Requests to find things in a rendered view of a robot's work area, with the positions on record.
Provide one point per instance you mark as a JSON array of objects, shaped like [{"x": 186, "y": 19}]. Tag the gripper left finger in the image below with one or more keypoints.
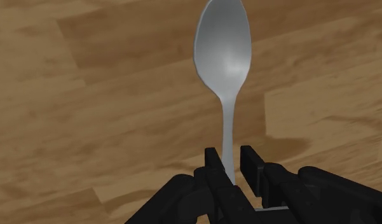
[{"x": 209, "y": 189}]

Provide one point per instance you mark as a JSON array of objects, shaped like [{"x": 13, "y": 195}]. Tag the silver metal spoon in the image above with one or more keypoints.
[{"x": 223, "y": 59}]

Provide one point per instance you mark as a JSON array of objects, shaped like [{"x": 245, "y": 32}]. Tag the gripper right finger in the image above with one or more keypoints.
[{"x": 302, "y": 189}]

